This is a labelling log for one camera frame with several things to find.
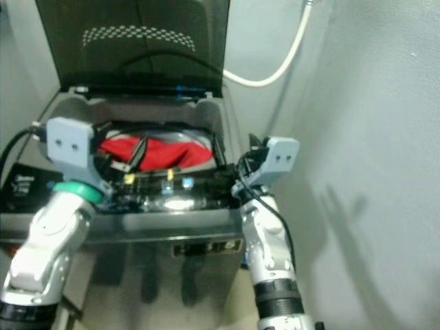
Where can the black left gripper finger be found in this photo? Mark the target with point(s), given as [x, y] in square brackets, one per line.
[138, 152]

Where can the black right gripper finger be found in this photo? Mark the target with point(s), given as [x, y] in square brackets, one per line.
[254, 148]
[222, 152]

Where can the grey top-load washing machine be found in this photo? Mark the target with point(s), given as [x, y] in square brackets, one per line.
[151, 227]

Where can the red garment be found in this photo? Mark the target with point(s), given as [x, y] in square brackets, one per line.
[172, 152]

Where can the dark transparent washer lid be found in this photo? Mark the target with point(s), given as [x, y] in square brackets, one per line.
[130, 69]

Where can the black number sticker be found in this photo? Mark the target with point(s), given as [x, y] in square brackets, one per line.
[206, 247]

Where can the blue plastic object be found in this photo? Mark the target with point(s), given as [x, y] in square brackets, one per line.
[245, 260]

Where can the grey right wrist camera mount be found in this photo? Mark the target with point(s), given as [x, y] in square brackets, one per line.
[280, 157]

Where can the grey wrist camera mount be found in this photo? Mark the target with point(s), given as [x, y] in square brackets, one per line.
[70, 146]
[280, 157]

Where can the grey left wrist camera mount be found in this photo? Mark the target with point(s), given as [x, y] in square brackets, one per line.
[70, 146]

